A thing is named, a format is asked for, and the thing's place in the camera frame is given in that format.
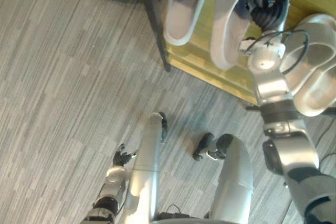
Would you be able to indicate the robot right arm silver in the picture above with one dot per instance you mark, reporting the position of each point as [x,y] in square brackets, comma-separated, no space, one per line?
[286,134]

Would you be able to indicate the beige open-toe slipper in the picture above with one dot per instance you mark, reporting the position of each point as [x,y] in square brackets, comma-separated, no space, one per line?
[315,51]
[317,95]

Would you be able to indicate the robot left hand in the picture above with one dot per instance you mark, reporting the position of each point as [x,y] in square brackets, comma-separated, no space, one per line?
[121,157]

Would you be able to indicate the robot left arm silver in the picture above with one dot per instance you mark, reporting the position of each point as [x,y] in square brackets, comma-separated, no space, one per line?
[110,184]

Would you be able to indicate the robot left leg silver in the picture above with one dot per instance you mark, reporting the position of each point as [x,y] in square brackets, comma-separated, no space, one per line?
[147,171]

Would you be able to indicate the grey closed-toe slipper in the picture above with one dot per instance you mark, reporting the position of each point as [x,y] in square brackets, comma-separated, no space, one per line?
[228,32]
[182,9]

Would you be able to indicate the robot right leg silver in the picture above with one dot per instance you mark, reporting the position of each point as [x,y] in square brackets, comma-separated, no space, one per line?
[236,182]

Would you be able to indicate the wooden shoe rack black frame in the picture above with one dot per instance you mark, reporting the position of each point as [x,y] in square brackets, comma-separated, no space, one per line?
[203,41]

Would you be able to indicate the robot leg silver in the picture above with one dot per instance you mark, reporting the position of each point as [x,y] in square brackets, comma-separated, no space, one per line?
[236,182]
[147,171]

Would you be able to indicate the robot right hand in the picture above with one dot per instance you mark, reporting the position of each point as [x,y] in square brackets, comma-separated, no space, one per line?
[270,14]

